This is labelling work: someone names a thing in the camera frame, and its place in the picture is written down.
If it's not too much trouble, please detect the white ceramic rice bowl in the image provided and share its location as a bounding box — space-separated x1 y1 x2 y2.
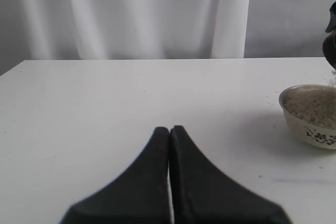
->
279 84 335 150

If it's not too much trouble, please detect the brown wooden cup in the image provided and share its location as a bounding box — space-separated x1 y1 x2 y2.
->
322 31 336 69

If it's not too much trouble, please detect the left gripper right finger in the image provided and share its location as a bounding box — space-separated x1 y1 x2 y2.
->
169 126 290 223

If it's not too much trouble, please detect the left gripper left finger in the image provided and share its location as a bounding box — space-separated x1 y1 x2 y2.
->
61 127 171 224

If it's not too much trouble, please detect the white backdrop curtain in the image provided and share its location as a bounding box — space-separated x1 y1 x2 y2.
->
1 0 335 73

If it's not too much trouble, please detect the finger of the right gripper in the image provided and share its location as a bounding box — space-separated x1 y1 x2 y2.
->
325 2 336 33

